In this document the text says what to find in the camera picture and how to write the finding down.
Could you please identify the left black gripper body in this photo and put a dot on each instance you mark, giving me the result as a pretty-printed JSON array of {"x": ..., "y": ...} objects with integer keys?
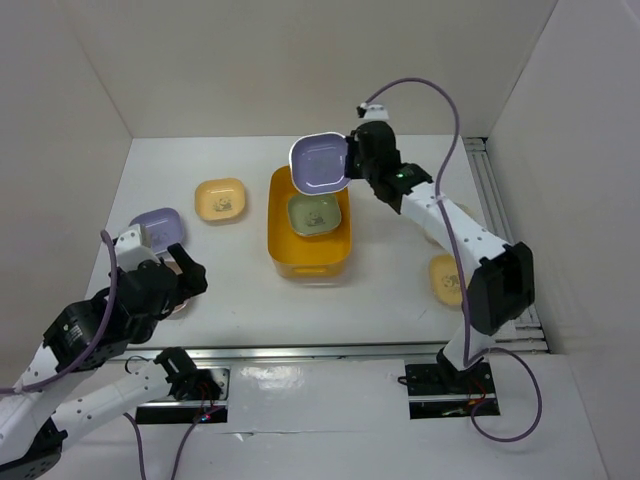
[{"x": 148, "y": 327}]

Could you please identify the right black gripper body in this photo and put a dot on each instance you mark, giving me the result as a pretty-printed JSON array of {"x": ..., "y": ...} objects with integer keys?
[{"x": 363, "y": 167}]

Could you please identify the purple panda plate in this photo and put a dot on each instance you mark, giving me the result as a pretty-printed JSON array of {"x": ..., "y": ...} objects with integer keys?
[{"x": 317, "y": 164}]

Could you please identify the green panda plate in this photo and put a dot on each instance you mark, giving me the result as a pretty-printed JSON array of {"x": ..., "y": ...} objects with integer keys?
[{"x": 311, "y": 216}]

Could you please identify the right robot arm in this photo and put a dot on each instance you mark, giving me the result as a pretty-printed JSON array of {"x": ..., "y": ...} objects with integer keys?
[{"x": 498, "y": 276}]

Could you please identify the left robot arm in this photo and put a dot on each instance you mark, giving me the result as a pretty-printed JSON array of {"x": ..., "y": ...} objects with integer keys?
[{"x": 38, "y": 420}]

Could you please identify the yellow plastic bin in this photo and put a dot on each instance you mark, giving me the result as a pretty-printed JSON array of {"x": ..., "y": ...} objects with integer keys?
[{"x": 304, "y": 257}]

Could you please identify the pink panda plate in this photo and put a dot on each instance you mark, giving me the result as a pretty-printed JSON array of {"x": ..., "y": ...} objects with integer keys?
[{"x": 182, "y": 306}]

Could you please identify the purple plate left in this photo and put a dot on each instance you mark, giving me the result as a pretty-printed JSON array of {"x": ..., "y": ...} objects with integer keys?
[{"x": 164, "y": 227}]

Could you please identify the yellow panda plate left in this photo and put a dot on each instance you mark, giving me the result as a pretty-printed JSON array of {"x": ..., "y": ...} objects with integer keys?
[{"x": 220, "y": 200}]

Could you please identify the yellow panda plate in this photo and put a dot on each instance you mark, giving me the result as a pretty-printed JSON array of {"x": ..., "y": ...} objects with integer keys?
[
  {"x": 220, "y": 200},
  {"x": 445, "y": 281}
]

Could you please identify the cream plate far right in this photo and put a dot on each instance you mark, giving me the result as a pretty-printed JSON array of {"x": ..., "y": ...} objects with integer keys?
[{"x": 462, "y": 207}]

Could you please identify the yellow panda plate right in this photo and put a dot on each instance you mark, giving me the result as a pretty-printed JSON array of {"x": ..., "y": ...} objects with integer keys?
[{"x": 445, "y": 281}]

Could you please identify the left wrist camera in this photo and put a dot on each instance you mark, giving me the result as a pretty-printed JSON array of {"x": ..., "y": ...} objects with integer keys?
[{"x": 133, "y": 247}]

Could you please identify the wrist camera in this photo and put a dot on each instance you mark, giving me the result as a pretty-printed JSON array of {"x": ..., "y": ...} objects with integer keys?
[
  {"x": 133, "y": 247},
  {"x": 368, "y": 112}
]

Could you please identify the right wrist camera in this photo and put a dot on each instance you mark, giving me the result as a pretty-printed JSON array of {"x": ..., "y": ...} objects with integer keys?
[{"x": 368, "y": 112}]

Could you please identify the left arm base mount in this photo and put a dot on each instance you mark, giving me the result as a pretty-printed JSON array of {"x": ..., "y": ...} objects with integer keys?
[{"x": 206, "y": 401}]

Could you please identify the aluminium rail front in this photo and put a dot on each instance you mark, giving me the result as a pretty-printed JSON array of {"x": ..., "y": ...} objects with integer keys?
[{"x": 300, "y": 352}]

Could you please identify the aluminium rail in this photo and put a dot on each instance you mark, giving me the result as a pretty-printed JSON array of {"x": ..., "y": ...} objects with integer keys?
[
  {"x": 529, "y": 334},
  {"x": 300, "y": 352}
]

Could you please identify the aluminium rail right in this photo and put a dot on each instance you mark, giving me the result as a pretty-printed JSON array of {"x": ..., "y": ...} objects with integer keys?
[{"x": 529, "y": 334}]

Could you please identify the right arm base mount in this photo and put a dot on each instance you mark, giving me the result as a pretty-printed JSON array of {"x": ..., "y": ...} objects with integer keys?
[{"x": 430, "y": 396}]

